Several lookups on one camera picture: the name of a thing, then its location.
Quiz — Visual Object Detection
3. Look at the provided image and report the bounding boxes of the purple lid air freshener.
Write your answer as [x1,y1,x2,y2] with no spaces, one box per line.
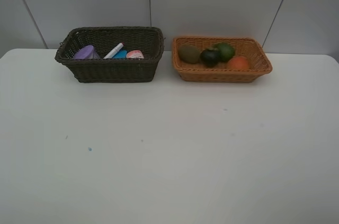
[73,45,100,60]

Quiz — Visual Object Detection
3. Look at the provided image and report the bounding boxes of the green avocado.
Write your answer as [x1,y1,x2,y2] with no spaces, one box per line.
[213,42,235,62]

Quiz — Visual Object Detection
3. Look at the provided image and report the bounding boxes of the white marker red caps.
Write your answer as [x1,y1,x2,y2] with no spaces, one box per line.
[104,43,124,59]

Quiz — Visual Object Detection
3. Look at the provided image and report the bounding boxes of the orange round fruit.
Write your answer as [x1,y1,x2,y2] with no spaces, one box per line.
[227,56,251,70]

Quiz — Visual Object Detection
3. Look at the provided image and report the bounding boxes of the pink bottle white cap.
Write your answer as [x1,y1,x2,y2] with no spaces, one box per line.
[126,50,144,59]

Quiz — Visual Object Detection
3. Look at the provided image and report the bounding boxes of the dark purple mangosteen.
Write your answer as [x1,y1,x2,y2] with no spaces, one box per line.
[200,47,220,67]

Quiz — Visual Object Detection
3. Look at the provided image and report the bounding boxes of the brown kiwi fruit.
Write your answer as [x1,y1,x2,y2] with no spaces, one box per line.
[178,44,200,64]

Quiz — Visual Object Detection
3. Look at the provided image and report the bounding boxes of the blue whiteboard eraser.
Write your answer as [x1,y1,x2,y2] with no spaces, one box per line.
[112,49,128,59]

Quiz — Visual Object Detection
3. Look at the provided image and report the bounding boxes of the dark brown wicker basket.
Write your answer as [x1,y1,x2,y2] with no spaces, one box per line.
[55,26,164,83]

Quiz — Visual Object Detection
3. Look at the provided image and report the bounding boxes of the orange wicker basket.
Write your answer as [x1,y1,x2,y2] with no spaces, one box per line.
[172,36,273,83]

